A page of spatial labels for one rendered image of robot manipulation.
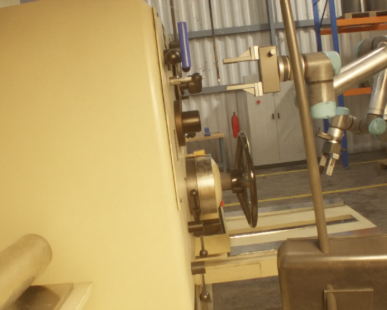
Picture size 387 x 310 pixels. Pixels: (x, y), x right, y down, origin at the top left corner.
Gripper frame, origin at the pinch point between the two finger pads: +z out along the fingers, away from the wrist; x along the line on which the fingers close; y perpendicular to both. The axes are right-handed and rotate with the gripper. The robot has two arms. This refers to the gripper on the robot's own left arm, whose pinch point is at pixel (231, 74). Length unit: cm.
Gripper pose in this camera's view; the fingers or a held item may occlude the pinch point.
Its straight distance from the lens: 108.5
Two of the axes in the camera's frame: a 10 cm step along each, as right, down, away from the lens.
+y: 0.1, 1.3, -9.9
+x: 1.2, 9.8, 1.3
